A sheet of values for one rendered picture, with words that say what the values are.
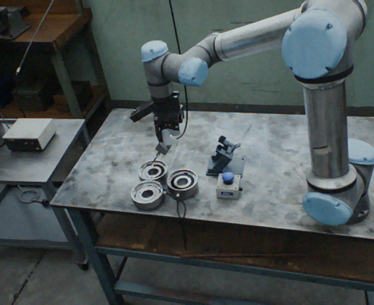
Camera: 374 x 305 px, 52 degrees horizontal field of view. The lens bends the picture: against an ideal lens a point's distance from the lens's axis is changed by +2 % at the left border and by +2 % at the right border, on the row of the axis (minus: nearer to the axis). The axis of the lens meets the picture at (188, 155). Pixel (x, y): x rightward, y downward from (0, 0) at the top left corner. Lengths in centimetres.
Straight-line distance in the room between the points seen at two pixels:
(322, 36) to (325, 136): 24
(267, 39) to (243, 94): 195
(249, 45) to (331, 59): 31
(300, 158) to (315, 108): 56
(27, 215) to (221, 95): 160
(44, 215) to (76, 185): 84
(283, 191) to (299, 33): 63
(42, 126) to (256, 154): 100
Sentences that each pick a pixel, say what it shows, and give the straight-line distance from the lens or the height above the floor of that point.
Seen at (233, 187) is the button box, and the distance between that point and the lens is 123.
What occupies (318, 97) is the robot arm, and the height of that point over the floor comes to 127.
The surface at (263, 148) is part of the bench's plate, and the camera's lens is 145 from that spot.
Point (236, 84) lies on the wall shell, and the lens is 290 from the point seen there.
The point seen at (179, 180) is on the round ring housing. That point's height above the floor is 82.
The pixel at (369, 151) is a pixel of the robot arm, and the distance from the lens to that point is 112.
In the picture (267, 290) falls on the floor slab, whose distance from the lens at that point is 200.
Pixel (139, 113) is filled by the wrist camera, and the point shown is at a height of 107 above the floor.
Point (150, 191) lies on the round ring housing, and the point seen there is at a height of 82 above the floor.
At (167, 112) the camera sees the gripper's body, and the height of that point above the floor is 107.
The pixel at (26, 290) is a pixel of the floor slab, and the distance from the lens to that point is 227.
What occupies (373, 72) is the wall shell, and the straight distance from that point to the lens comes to 288.
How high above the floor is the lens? 172
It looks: 40 degrees down
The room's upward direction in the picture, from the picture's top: 8 degrees counter-clockwise
